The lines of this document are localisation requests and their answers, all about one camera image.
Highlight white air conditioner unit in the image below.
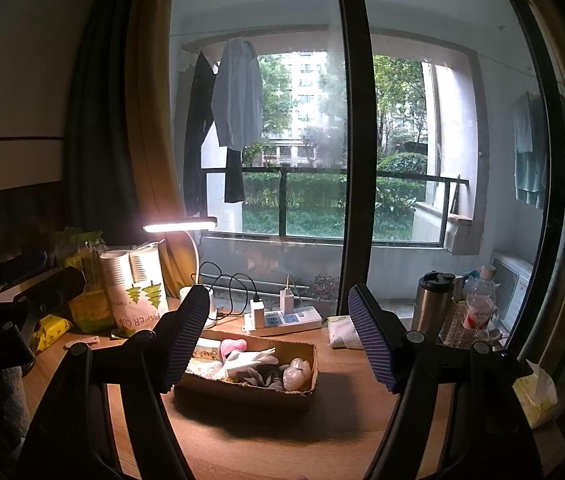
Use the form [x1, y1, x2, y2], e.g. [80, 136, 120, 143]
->
[490, 251, 533, 331]

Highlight black cable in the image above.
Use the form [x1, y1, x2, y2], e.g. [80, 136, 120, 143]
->
[197, 260, 258, 318]

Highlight grey sock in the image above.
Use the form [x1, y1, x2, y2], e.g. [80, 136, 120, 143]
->
[242, 364, 286, 391]

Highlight white printed packet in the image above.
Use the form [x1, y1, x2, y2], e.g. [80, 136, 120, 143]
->
[185, 338, 226, 376]

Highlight white textured cloth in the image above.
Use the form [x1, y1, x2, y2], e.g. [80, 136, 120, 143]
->
[215, 349, 279, 378]

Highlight paper cup pack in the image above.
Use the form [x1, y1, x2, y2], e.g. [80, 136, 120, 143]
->
[98, 241, 168, 338]

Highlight person's left forearm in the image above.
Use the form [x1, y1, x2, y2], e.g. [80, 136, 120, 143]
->
[0, 365, 33, 456]

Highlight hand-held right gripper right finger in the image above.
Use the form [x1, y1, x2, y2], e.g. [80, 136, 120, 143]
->
[347, 284, 546, 480]

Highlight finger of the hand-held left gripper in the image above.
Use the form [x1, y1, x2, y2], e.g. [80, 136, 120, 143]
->
[0, 266, 87, 320]

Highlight clear plastic container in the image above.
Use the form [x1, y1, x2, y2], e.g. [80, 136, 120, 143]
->
[439, 300, 468, 345]

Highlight hanging black garment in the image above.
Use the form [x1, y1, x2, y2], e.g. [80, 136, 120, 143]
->
[182, 52, 219, 221]

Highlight hanging light blue shirt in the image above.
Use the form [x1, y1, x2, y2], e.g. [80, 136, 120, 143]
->
[211, 37, 264, 151]

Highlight white desk lamp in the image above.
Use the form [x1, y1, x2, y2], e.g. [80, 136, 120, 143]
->
[142, 216, 219, 328]

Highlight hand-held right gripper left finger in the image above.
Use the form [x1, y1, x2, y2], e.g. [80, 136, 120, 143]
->
[17, 285, 212, 480]

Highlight hanging blue clothes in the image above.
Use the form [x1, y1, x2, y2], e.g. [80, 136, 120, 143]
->
[513, 91, 549, 208]

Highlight green package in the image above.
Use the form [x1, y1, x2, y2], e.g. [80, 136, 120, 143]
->
[57, 227, 116, 333]

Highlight white power strip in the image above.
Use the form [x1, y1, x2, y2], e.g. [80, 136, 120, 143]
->
[241, 306, 323, 336]

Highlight pink heart sponge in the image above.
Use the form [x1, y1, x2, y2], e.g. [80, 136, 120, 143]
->
[219, 338, 248, 358]

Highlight yellow curtain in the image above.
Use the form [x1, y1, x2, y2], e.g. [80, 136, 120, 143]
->
[125, 0, 198, 301]

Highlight crumpled clear plastic bag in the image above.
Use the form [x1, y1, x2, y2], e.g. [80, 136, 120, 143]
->
[282, 357, 312, 392]

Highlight cardboard box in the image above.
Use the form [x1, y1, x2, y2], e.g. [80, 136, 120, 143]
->
[175, 329, 319, 413]

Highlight clear water bottle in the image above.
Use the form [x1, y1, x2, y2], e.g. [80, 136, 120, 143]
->
[463, 265, 499, 348]

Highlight dark hanging trousers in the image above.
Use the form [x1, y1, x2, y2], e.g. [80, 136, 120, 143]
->
[223, 149, 244, 204]

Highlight black balcony railing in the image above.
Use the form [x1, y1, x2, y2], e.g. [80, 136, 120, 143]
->
[206, 167, 469, 248]

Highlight steel thermos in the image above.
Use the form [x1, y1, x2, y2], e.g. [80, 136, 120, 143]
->
[411, 271, 456, 336]

